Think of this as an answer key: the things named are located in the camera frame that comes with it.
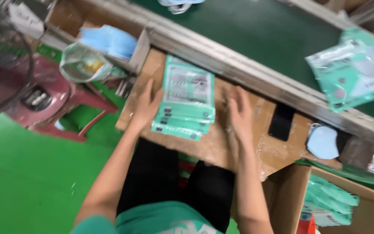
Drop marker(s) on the person's right hand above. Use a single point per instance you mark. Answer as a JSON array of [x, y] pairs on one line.
[[240, 118]]

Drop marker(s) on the person's left hand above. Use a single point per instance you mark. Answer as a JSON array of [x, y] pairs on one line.
[[146, 109]]

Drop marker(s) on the person's right fingers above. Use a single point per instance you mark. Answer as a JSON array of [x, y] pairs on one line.
[[237, 97]]

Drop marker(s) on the black phone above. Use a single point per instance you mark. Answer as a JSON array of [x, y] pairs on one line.
[[281, 122]]

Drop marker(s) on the stack of green mask packets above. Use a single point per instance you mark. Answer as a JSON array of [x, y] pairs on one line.
[[187, 97]]

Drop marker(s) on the brown cardboard work board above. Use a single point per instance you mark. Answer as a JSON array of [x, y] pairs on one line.
[[213, 143]]

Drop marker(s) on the light blue face mask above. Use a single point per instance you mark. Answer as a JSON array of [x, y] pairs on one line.
[[321, 143]]

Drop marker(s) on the bundle of white blue masks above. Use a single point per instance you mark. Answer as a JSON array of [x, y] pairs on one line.
[[179, 5]]

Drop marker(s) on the person's black trousers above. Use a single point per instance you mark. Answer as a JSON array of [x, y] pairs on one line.
[[154, 175]]

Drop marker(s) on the heap of green packets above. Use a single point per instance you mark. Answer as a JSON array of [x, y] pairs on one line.
[[352, 71]]

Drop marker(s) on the stack of blue masks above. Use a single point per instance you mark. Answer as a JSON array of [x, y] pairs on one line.
[[112, 40]]

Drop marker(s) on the red plastic object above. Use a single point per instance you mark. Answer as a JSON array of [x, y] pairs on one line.
[[305, 226]]

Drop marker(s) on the person's green shirt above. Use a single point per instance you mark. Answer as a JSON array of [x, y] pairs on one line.
[[154, 219]]

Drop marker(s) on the clear plastic bag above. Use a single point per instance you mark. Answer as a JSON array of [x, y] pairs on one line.
[[83, 65]]

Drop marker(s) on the large cardboard carton with packets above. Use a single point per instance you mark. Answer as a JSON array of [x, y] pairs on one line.
[[372, 211]]

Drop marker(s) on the red plastic stool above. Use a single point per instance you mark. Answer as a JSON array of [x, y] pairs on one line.
[[50, 94]]

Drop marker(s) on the open cardboard box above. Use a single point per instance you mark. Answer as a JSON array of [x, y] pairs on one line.
[[67, 19]]

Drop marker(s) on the white paper box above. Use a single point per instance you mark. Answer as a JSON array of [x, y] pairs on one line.
[[26, 19]]

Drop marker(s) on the green conveyor belt metal frame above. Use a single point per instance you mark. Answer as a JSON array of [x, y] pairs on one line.
[[245, 35]]

